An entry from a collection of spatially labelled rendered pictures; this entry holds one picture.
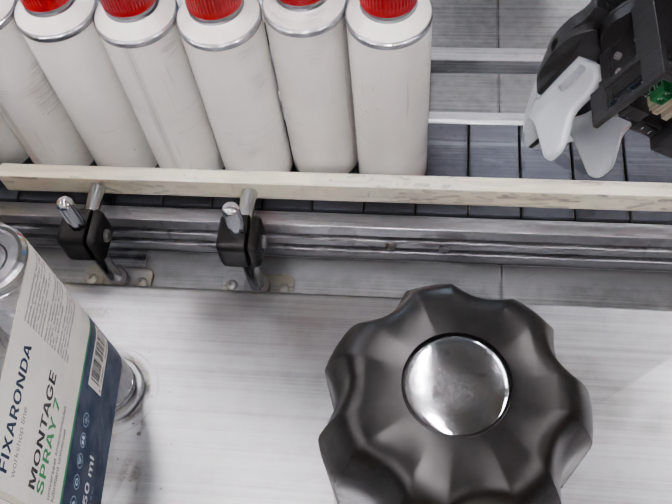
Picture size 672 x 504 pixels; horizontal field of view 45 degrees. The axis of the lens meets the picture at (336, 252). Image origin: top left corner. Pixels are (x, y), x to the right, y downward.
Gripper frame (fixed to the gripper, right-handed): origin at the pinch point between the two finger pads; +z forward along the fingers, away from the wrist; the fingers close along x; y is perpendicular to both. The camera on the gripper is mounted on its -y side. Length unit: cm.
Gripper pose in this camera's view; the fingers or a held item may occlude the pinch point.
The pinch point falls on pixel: (540, 126)
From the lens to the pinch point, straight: 58.2
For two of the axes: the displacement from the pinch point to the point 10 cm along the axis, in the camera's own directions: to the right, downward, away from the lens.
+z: -4.3, 4.0, 8.1
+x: 9.0, 2.8, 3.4
